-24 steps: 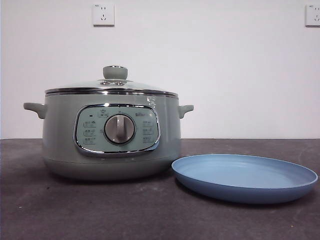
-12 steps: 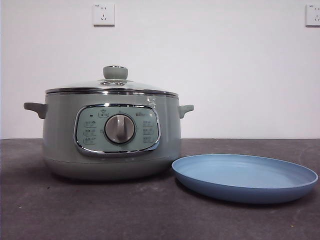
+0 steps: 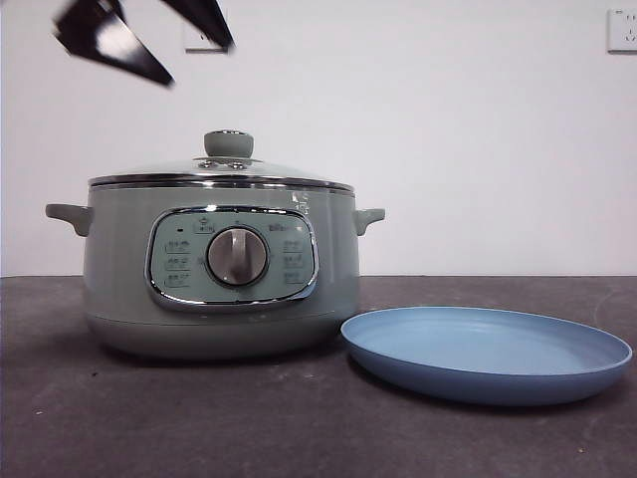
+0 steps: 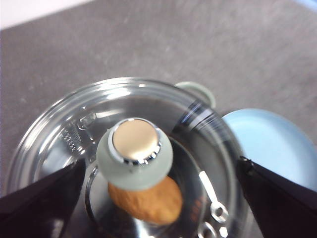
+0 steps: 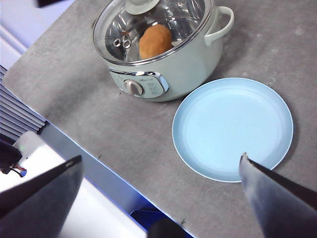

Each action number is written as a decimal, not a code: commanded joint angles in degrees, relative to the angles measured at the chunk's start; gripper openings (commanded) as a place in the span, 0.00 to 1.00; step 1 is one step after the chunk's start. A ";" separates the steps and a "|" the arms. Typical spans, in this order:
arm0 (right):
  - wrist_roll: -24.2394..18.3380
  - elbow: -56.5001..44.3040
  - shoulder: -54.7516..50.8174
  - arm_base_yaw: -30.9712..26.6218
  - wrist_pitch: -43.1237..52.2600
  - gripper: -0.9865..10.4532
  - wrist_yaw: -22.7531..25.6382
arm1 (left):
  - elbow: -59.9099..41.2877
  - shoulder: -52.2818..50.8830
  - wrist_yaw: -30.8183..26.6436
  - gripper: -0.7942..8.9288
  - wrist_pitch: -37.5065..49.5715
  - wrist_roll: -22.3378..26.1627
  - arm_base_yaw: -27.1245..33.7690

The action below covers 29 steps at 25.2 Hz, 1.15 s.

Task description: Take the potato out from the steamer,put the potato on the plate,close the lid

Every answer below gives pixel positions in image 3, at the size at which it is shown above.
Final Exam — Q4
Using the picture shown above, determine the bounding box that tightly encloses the blue round plate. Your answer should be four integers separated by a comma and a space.
339, 306, 634, 407

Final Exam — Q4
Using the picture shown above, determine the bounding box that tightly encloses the glass lid with green knob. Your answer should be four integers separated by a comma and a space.
88, 129, 355, 194

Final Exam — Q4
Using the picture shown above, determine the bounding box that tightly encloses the pale green electric steamer pot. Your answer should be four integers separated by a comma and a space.
45, 184, 387, 361

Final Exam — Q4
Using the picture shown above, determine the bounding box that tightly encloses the white wall socket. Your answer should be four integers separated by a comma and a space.
183, 22, 230, 54
606, 8, 637, 55

